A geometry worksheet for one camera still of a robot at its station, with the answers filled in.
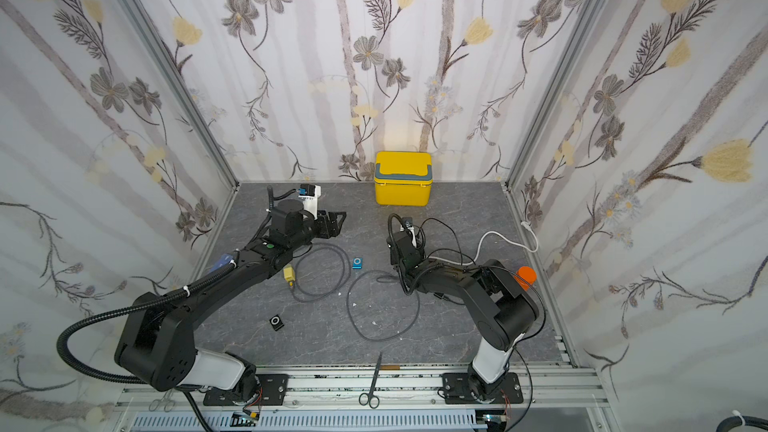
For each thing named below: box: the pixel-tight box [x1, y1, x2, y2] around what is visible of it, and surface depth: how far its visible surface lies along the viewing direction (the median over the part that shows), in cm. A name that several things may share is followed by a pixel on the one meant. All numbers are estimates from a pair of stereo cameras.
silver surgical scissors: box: [149, 388, 176, 413], surface depth 73 cm
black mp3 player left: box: [269, 314, 285, 331], surface depth 86 cm
